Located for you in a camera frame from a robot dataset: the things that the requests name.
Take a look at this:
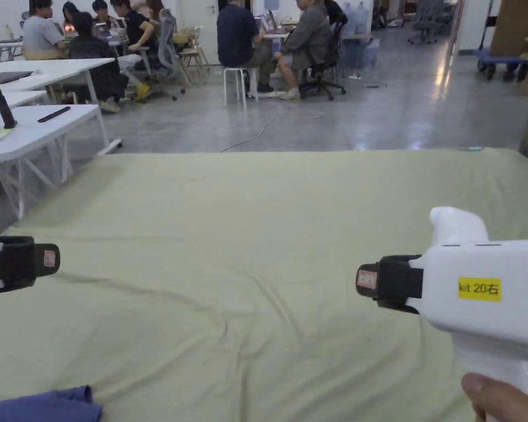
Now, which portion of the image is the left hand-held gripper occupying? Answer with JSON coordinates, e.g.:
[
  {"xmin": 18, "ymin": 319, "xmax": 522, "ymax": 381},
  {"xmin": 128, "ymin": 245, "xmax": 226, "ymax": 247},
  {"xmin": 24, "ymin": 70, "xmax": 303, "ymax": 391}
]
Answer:
[{"xmin": 0, "ymin": 232, "xmax": 62, "ymax": 302}]

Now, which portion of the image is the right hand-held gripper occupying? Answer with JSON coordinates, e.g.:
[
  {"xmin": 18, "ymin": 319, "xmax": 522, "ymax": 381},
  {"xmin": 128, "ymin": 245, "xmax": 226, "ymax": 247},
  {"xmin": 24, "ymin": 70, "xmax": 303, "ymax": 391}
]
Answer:
[{"xmin": 355, "ymin": 206, "xmax": 528, "ymax": 400}]

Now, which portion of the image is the person's right hand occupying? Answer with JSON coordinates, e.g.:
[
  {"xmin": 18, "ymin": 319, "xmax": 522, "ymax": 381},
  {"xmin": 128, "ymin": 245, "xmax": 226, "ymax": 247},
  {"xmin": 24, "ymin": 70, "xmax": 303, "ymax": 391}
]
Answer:
[{"xmin": 461, "ymin": 372, "xmax": 528, "ymax": 422}]

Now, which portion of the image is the white table with black stand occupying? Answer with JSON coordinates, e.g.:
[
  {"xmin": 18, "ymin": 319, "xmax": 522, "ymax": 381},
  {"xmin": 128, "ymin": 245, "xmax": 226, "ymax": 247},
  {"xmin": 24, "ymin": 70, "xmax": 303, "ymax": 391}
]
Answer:
[{"xmin": 0, "ymin": 70, "xmax": 124, "ymax": 220}]

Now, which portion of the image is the bed with pale green sheet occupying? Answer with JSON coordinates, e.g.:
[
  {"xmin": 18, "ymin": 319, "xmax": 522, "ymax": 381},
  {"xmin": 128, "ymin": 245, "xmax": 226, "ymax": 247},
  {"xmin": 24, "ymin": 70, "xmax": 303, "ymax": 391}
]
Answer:
[{"xmin": 0, "ymin": 148, "xmax": 528, "ymax": 422}]

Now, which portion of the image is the dark blue garment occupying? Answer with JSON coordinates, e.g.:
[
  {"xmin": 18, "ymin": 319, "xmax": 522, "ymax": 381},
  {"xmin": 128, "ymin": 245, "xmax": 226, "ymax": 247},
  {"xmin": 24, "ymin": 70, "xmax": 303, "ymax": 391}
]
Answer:
[{"xmin": 0, "ymin": 385, "xmax": 103, "ymax": 422}]

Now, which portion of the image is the black office chair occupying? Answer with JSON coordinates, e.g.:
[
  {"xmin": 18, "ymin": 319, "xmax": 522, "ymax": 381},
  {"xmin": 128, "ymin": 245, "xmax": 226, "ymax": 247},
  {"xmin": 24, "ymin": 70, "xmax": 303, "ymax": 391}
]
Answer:
[{"xmin": 298, "ymin": 12, "xmax": 349, "ymax": 102}]

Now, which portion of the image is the group of people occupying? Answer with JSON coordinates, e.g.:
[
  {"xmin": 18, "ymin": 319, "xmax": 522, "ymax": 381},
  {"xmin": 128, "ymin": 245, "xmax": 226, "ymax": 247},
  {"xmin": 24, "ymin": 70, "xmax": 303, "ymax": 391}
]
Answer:
[{"xmin": 21, "ymin": 0, "xmax": 177, "ymax": 113}]

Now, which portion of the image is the white stool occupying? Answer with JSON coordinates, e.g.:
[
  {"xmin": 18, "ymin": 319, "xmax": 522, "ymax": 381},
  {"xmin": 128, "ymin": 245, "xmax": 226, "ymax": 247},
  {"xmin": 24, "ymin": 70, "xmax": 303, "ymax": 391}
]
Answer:
[{"xmin": 223, "ymin": 66, "xmax": 260, "ymax": 110}]

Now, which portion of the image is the grey office chair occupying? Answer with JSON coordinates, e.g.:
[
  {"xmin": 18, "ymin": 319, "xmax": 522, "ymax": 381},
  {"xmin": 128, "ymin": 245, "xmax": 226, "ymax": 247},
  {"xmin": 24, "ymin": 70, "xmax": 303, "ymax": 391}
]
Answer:
[{"xmin": 134, "ymin": 8, "xmax": 192, "ymax": 103}]

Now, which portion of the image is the blue platform cart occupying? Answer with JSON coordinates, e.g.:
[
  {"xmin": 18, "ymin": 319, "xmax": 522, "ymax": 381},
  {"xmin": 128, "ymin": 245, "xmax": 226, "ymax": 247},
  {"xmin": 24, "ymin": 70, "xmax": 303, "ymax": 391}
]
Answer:
[{"xmin": 474, "ymin": 47, "xmax": 528, "ymax": 82}]

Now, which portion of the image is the cardboard carton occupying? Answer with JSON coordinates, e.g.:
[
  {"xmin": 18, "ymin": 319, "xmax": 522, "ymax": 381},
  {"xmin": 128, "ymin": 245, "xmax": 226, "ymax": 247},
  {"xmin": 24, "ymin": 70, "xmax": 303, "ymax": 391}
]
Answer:
[{"xmin": 491, "ymin": 0, "xmax": 528, "ymax": 96}]

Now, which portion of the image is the white floor cable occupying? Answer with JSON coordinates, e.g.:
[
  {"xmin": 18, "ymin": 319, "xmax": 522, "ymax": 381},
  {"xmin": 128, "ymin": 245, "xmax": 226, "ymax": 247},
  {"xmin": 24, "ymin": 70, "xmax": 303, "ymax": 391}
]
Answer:
[{"xmin": 219, "ymin": 112, "xmax": 326, "ymax": 154}]

